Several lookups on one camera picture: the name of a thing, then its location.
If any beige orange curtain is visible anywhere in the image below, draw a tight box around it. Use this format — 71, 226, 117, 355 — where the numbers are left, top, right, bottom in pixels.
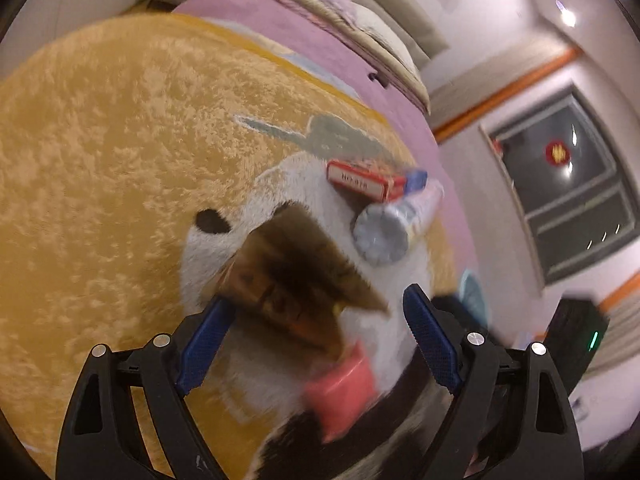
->
430, 45, 583, 143

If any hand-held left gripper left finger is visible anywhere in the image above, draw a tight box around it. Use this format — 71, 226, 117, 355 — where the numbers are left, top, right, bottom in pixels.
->
55, 296, 238, 480

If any light blue plastic basket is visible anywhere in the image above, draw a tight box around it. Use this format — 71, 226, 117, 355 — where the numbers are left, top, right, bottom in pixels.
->
457, 267, 488, 331

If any brown paper bag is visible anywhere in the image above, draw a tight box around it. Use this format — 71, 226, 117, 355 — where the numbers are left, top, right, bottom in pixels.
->
215, 202, 391, 361

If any pink white bottle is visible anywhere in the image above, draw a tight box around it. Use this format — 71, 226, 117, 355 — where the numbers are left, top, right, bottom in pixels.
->
352, 177, 446, 266

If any yellow printed blanket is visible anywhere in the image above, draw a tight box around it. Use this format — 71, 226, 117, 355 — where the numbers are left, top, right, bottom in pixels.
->
0, 12, 501, 480

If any pink plastic packet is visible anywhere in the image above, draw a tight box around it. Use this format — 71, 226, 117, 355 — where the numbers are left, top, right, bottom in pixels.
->
302, 340, 378, 443

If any white floral pillow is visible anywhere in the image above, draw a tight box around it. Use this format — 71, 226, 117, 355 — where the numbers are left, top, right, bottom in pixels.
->
345, 2, 431, 111

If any bed with purple sheet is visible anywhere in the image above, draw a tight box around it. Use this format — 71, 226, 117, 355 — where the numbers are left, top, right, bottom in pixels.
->
170, 0, 481, 271

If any grey framed window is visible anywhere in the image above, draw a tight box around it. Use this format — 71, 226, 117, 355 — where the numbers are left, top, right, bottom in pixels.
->
480, 85, 640, 286

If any red cardboard box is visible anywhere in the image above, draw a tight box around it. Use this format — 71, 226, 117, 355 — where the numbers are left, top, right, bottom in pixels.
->
326, 160, 428, 203

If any round red window decoration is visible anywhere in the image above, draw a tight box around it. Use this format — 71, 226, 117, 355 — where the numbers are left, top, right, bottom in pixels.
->
545, 141, 571, 166

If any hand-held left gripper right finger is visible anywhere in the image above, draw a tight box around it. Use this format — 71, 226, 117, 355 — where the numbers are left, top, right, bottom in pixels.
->
402, 282, 586, 480

